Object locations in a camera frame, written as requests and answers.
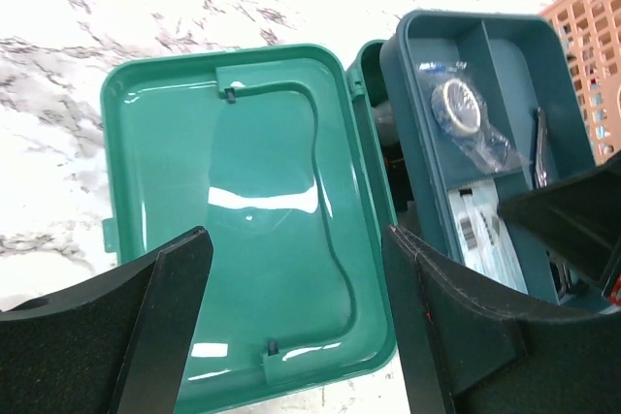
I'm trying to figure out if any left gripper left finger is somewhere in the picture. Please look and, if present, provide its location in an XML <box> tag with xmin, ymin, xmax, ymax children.
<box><xmin>1</xmin><ymin>227</ymin><xmax>213</xmax><ymax>413</ymax></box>

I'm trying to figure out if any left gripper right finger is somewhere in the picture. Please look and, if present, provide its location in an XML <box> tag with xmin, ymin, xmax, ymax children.
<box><xmin>382</xmin><ymin>225</ymin><xmax>620</xmax><ymax>413</ymax></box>

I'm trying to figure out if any dark blue divided tray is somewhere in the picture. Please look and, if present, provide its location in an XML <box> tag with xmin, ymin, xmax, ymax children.
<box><xmin>379</xmin><ymin>10</ymin><xmax>610</xmax><ymax>312</ymax></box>

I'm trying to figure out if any teal medicine kit box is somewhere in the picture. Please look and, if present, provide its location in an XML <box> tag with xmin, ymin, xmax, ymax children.
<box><xmin>100</xmin><ymin>45</ymin><xmax>396</xmax><ymax>413</ymax></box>

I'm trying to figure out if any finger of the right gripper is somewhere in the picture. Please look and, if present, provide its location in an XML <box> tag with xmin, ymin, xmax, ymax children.
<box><xmin>498</xmin><ymin>154</ymin><xmax>621</xmax><ymax>298</ymax></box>

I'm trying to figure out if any brown bottle orange cap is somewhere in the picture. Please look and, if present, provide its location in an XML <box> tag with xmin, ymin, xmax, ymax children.
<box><xmin>381</xmin><ymin>143</ymin><xmax>409</xmax><ymax>191</ymax></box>

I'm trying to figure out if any blue mask packet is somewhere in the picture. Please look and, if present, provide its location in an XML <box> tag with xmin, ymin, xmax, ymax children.
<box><xmin>448</xmin><ymin>180</ymin><xmax>528</xmax><ymax>294</ymax></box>

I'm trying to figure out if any peach file organizer rack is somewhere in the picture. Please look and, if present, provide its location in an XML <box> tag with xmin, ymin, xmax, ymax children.
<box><xmin>540</xmin><ymin>0</ymin><xmax>621</xmax><ymax>164</ymax></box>

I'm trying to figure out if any clear tape roll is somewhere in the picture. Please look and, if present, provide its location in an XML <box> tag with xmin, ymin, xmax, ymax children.
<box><xmin>416</xmin><ymin>61</ymin><xmax>528</xmax><ymax>175</ymax></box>

